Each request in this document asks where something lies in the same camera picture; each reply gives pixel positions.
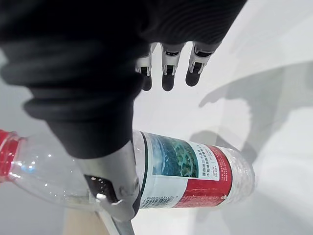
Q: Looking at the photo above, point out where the clear plastic bottle red cap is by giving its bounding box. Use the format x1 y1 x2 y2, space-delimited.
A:
0 129 256 212

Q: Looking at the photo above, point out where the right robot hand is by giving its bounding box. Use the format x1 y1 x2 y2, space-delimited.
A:
0 0 246 222

